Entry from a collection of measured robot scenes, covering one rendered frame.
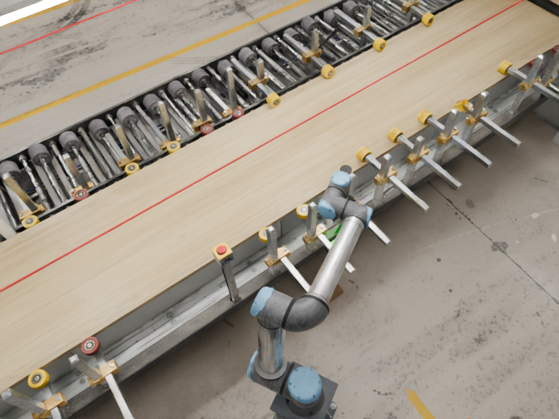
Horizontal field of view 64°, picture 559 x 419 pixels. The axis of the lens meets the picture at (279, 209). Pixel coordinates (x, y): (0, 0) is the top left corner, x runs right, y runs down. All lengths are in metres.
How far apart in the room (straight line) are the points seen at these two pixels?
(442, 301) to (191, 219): 1.81
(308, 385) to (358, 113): 1.68
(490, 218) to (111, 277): 2.74
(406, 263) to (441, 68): 1.38
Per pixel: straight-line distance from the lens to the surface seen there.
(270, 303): 1.64
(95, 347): 2.33
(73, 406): 2.52
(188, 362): 3.14
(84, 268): 2.54
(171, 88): 3.35
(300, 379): 2.14
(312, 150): 2.74
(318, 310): 1.64
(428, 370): 3.16
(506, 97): 3.78
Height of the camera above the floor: 2.96
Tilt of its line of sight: 56 degrees down
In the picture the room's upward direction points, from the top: 4 degrees counter-clockwise
